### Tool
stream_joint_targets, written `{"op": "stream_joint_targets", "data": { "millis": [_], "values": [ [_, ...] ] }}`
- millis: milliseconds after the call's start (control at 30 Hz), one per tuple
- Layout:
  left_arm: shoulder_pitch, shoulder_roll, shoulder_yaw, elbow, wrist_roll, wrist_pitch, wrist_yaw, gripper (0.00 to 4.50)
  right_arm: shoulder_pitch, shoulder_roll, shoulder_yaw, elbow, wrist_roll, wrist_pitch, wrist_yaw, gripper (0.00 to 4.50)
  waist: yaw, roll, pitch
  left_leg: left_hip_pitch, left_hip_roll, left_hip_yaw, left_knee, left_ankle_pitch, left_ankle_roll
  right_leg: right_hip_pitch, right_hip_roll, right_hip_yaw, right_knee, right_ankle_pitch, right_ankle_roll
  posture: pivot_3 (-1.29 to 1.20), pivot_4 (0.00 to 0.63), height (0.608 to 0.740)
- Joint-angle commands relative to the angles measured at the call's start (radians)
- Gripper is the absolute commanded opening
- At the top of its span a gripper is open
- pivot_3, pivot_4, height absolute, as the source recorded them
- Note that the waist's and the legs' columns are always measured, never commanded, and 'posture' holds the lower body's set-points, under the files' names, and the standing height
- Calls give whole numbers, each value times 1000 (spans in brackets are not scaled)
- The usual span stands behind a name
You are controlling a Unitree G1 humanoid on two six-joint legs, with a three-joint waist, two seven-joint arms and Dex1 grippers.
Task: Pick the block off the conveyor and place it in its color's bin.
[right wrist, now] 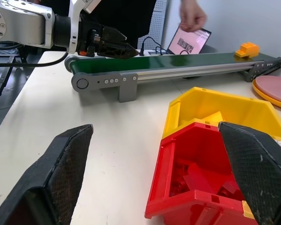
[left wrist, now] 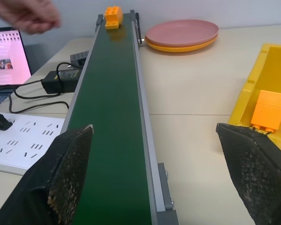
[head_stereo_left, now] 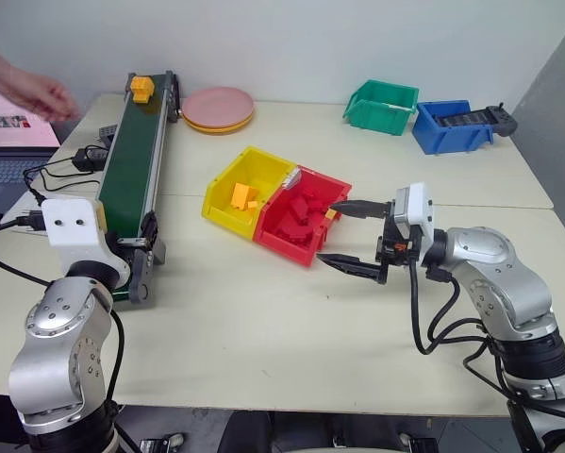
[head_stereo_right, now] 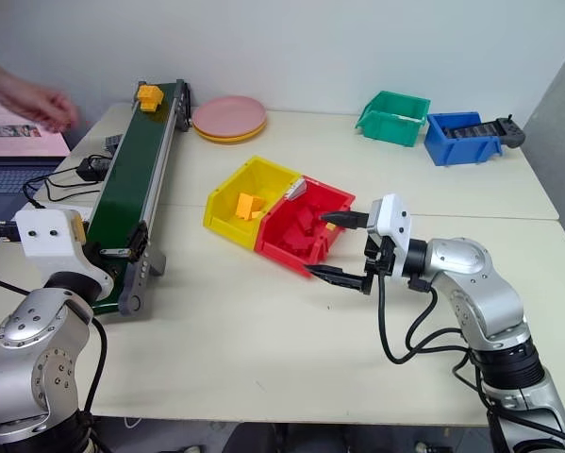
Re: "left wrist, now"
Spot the yellow plastic plate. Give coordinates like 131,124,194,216
144,35,218,53

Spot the yellow plastic bin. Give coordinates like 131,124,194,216
228,43,281,157

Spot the white power strip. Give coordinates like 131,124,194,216
0,112,66,176

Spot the black power cable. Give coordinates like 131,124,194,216
0,61,76,114

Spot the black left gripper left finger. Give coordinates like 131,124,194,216
0,124,94,225

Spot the laptop computer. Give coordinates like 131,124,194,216
0,27,32,109

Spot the pink plastic plate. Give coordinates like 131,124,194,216
144,19,219,46

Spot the green conveyor belt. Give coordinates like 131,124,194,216
60,9,179,225

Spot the orange toy brick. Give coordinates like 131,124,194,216
250,90,281,134
104,6,124,30

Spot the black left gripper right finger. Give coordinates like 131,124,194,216
215,122,281,225

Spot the black power adapter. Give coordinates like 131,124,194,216
41,69,83,95

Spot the person's bare hand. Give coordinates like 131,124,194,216
0,0,61,35

